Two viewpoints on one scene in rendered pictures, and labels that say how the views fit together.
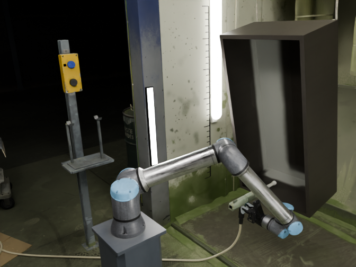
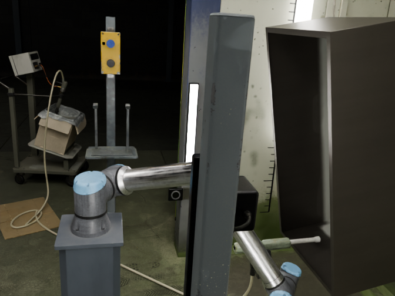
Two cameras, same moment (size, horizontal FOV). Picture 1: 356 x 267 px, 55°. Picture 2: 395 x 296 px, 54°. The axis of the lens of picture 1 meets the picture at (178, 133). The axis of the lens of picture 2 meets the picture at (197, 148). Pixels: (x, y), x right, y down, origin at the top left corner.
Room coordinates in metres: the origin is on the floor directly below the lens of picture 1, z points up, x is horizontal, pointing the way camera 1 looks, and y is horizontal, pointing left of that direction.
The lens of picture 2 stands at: (0.30, -0.86, 1.62)
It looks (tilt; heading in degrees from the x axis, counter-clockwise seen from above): 17 degrees down; 24
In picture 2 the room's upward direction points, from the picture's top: 4 degrees clockwise
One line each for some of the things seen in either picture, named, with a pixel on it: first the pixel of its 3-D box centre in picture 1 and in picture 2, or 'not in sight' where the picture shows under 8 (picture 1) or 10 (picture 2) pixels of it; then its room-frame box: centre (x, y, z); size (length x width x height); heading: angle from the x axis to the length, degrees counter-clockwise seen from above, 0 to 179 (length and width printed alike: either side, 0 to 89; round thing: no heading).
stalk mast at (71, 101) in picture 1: (78, 152); (110, 140); (2.40, 0.76, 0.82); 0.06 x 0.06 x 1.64; 37
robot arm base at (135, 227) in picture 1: (127, 220); (90, 218); (1.64, 0.30, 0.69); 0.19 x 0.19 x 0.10
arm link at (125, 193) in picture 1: (125, 197); (91, 192); (1.65, 0.30, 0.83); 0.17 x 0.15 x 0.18; 3
